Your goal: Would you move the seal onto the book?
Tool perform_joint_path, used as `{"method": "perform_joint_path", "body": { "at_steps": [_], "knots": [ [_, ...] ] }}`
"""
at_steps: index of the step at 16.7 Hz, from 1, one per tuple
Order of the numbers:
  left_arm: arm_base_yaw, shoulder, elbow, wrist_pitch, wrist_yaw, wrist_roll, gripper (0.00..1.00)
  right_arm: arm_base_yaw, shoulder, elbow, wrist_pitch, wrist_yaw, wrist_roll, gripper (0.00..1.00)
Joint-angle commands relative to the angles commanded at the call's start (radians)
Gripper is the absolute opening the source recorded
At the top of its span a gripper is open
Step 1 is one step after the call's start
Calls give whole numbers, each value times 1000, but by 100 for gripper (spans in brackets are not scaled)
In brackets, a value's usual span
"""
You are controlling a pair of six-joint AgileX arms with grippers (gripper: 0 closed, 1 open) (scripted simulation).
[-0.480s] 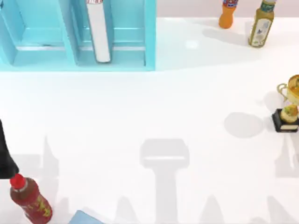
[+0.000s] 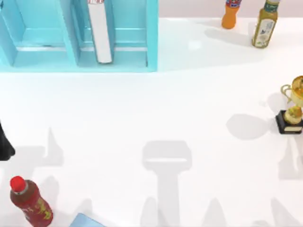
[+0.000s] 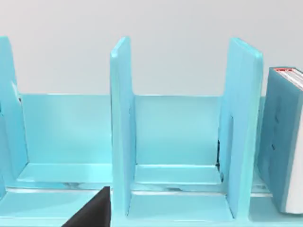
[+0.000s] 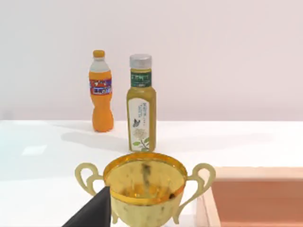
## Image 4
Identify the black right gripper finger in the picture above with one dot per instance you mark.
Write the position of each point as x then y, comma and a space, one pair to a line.
95, 211

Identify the gold trophy cup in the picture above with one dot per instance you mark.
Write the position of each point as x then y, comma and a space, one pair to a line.
144, 186

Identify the orange soda bottle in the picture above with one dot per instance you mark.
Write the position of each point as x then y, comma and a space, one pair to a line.
101, 104

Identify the green tea bottle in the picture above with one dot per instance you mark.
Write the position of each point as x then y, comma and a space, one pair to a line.
141, 111

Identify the shallow salmon-coloured box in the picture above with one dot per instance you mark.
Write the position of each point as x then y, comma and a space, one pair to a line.
255, 201

